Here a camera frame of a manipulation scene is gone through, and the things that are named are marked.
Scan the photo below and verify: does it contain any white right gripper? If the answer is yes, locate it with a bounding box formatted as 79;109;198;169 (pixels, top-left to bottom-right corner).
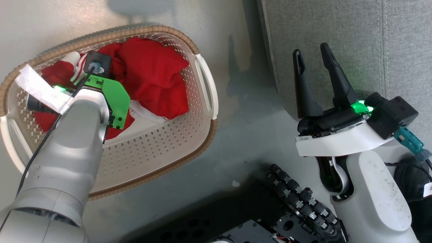
293;43;395;157

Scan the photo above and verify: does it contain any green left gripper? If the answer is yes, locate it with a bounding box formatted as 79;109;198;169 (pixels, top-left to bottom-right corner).
27;75;130;130

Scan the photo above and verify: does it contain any white perforated laundry basket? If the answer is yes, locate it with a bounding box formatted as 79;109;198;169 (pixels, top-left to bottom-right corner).
0;25;219;202

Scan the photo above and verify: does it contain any grey fabric sofa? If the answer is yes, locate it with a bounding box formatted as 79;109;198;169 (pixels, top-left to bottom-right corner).
258;0;432;139

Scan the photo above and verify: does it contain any white tape label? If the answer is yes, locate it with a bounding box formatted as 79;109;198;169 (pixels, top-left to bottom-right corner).
15;64;73;114

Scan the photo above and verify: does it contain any black cable chain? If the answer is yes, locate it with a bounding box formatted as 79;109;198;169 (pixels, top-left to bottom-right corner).
266;164;348;243

